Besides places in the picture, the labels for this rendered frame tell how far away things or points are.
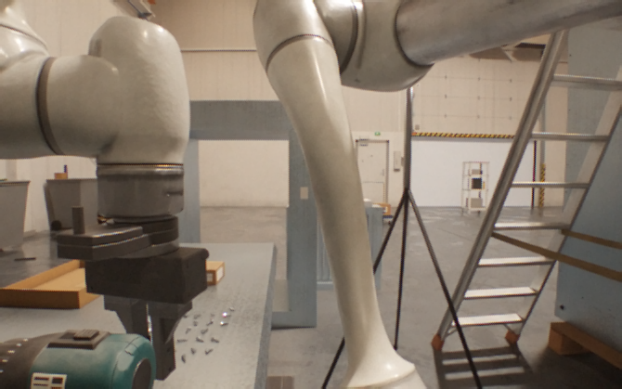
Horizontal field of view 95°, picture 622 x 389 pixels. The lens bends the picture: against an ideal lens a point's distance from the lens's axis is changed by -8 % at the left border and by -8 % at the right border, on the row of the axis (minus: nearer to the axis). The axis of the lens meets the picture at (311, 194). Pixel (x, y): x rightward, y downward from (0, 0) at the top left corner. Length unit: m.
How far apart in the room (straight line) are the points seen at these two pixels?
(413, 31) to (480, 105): 11.18
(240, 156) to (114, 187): 9.74
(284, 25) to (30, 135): 0.30
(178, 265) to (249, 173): 9.68
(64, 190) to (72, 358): 6.82
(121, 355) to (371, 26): 0.48
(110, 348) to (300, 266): 1.94
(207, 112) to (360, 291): 1.92
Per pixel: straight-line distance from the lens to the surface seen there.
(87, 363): 0.27
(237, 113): 2.15
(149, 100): 0.34
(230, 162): 10.13
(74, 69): 0.37
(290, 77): 0.40
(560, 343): 2.47
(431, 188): 10.91
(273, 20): 0.46
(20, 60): 0.39
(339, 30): 0.49
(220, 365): 0.81
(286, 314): 2.30
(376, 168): 10.14
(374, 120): 10.29
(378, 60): 0.50
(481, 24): 0.42
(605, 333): 2.36
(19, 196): 5.83
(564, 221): 1.97
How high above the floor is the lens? 1.09
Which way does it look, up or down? 4 degrees down
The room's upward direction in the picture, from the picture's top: straight up
